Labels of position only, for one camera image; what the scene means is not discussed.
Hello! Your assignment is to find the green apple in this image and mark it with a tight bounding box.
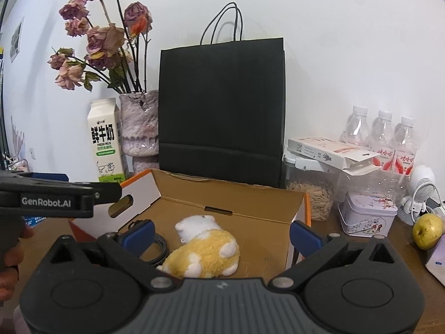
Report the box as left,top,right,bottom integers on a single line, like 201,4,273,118
412,213,445,250

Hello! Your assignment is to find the coiled black cable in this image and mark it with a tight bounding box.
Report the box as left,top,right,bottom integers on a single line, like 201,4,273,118
140,233,169,269

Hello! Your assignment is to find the mottled purple glass vase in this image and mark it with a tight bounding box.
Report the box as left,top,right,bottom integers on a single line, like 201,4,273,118
119,90,160,175

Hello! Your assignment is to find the flat white carton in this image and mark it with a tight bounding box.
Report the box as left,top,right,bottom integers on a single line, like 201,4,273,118
286,136,383,175

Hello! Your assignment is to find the clear jar of seeds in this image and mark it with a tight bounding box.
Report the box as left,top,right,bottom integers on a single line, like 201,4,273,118
282,153,345,222

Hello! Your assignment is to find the yellow white plush toy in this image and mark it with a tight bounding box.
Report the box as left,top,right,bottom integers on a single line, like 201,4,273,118
155,215,241,280

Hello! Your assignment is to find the white green milk carton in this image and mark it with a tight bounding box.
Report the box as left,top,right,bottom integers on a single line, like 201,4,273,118
86,98,130,183

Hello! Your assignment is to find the purple white packet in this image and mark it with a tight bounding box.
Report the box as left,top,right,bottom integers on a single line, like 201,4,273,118
424,235,445,286

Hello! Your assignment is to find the dried rose bouquet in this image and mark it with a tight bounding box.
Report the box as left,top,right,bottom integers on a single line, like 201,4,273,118
47,0,154,95

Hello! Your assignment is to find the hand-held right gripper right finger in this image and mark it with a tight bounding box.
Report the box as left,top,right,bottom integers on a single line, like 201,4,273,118
269,220,399,291

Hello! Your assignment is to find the orange cardboard box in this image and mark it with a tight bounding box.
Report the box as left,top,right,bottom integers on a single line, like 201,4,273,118
68,169,312,281

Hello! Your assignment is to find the wall poster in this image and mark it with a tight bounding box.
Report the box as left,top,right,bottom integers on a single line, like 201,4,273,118
9,16,25,64

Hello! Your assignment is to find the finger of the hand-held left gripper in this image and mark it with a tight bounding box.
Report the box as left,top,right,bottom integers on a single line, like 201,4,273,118
69,181,123,205

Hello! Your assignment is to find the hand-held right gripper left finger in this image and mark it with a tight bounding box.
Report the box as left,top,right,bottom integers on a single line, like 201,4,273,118
49,220,175,290

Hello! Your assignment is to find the white cable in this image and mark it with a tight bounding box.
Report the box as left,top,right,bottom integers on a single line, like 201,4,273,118
410,197,445,217

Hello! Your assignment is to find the clear plastic water bottle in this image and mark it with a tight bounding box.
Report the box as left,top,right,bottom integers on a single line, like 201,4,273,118
368,110,396,169
392,116,418,175
340,105,371,147

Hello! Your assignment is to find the person's left hand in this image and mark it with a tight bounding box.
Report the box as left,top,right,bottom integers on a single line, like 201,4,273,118
0,225,36,307

